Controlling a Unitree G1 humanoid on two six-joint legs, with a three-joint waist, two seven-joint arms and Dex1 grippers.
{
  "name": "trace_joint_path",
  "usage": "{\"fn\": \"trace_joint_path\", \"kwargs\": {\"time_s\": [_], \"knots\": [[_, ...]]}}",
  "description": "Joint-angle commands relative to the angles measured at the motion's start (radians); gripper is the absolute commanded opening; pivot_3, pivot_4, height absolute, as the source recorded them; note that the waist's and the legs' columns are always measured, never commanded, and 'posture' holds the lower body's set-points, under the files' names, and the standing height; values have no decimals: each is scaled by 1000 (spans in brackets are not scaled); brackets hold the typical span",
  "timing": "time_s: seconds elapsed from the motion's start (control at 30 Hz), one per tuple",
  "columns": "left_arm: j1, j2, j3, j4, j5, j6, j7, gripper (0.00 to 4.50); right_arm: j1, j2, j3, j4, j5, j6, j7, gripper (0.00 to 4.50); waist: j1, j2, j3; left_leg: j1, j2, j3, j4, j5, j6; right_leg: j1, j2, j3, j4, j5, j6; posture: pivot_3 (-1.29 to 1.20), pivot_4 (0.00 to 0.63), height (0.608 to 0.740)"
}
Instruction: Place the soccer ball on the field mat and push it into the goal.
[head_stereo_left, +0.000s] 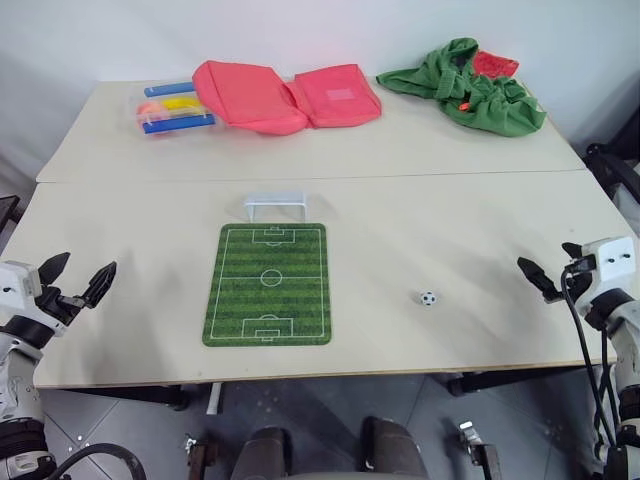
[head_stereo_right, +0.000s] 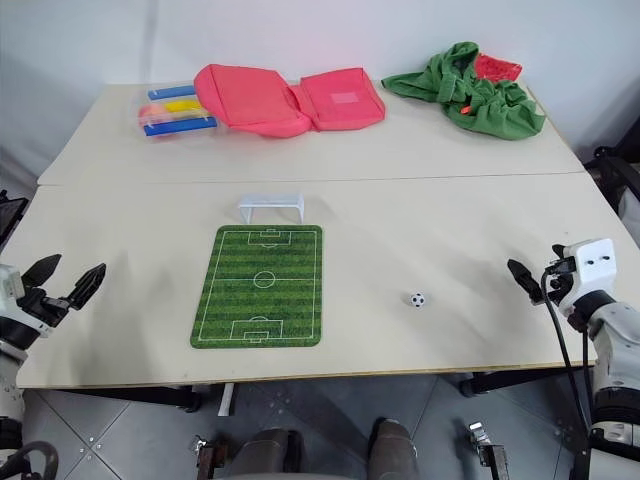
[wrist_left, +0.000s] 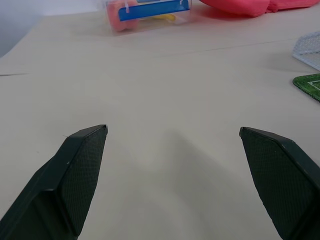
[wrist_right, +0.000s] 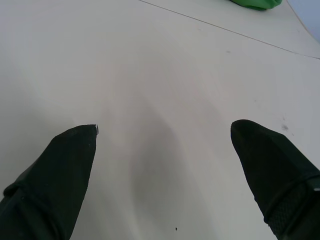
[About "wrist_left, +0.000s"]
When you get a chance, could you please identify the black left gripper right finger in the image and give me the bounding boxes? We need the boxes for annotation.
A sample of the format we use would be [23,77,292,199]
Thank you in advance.
[238,126,320,240]

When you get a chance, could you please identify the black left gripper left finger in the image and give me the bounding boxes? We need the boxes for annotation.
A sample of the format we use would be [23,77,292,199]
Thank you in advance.
[0,124,109,240]

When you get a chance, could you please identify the green artificial turf mat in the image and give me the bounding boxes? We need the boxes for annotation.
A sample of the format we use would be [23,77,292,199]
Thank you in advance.
[291,73,320,103]

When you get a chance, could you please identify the red fabric bag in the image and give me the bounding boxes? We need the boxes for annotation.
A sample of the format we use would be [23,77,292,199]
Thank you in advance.
[199,0,320,18]

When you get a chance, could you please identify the clear plastic box with toys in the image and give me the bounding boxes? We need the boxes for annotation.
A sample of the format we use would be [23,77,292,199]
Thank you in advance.
[101,0,193,35]

